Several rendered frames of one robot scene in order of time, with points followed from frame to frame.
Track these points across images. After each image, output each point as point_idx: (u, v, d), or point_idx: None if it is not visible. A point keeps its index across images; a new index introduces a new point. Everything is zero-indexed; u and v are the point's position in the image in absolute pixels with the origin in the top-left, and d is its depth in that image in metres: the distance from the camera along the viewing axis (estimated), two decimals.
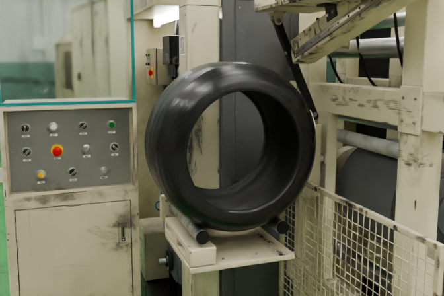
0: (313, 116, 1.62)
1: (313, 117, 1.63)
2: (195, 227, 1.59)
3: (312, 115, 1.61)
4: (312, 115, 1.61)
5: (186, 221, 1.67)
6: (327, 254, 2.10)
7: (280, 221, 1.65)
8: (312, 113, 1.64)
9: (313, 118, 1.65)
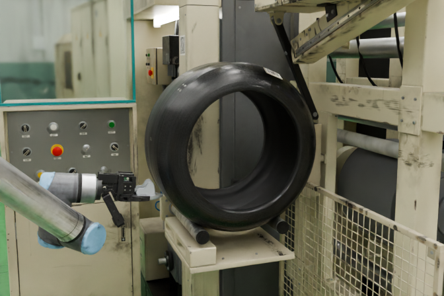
0: (271, 73, 1.55)
1: (271, 73, 1.56)
2: None
3: (269, 73, 1.54)
4: (269, 73, 1.54)
5: None
6: (327, 254, 2.10)
7: (277, 232, 1.65)
8: (268, 70, 1.57)
9: (272, 71, 1.58)
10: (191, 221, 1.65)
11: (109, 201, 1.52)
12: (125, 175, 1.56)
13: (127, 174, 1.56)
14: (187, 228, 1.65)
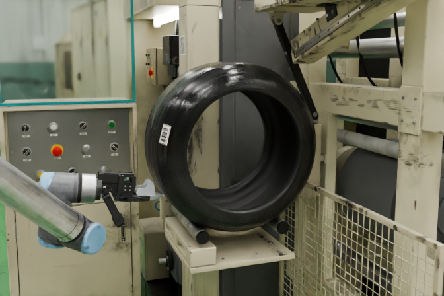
0: (166, 139, 1.46)
1: (164, 136, 1.47)
2: (195, 226, 1.59)
3: (167, 141, 1.46)
4: (167, 141, 1.46)
5: (187, 221, 1.67)
6: (327, 254, 2.10)
7: (281, 220, 1.65)
8: (161, 139, 1.48)
9: (162, 133, 1.48)
10: None
11: (109, 201, 1.52)
12: (125, 175, 1.56)
13: (127, 174, 1.56)
14: None
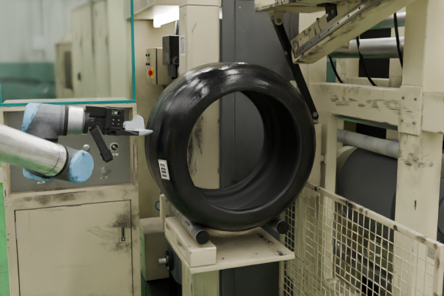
0: (167, 174, 1.48)
1: (164, 171, 1.49)
2: (191, 233, 1.59)
3: (168, 176, 1.48)
4: (168, 176, 1.48)
5: (185, 228, 1.67)
6: (327, 254, 2.10)
7: (276, 224, 1.65)
8: (162, 174, 1.50)
9: (160, 169, 1.50)
10: None
11: (96, 134, 1.48)
12: (113, 110, 1.52)
13: (115, 109, 1.52)
14: (189, 222, 1.65)
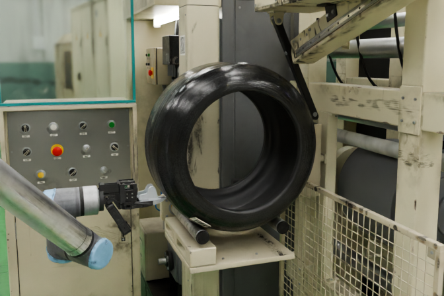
0: (205, 224, 1.54)
1: (201, 223, 1.55)
2: None
3: (207, 224, 1.54)
4: (207, 224, 1.54)
5: None
6: (327, 254, 2.10)
7: (283, 232, 1.66)
8: (203, 224, 1.56)
9: (197, 222, 1.56)
10: (187, 226, 1.65)
11: (113, 210, 1.53)
12: (125, 183, 1.56)
13: (127, 182, 1.56)
14: None
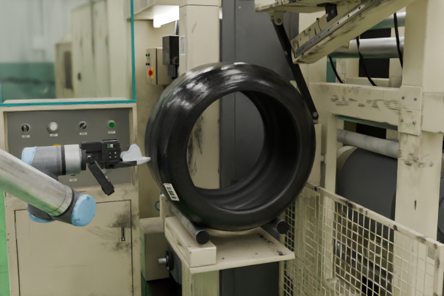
0: (176, 196, 1.50)
1: (172, 193, 1.51)
2: (198, 226, 1.59)
3: (177, 197, 1.50)
4: (177, 197, 1.50)
5: (189, 219, 1.67)
6: (327, 254, 2.10)
7: (285, 231, 1.66)
8: (172, 196, 1.52)
9: (168, 191, 1.52)
10: None
11: (95, 170, 1.50)
12: (109, 143, 1.53)
13: (111, 141, 1.53)
14: None
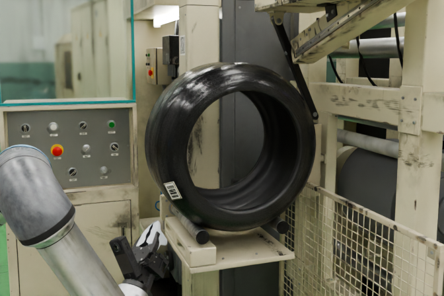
0: (178, 193, 1.51)
1: (174, 192, 1.51)
2: (198, 226, 1.59)
3: (180, 195, 1.51)
4: (180, 194, 1.51)
5: (189, 219, 1.67)
6: (327, 254, 2.10)
7: (285, 231, 1.66)
8: (172, 195, 1.52)
9: (169, 191, 1.52)
10: None
11: (125, 271, 1.30)
12: None
13: None
14: None
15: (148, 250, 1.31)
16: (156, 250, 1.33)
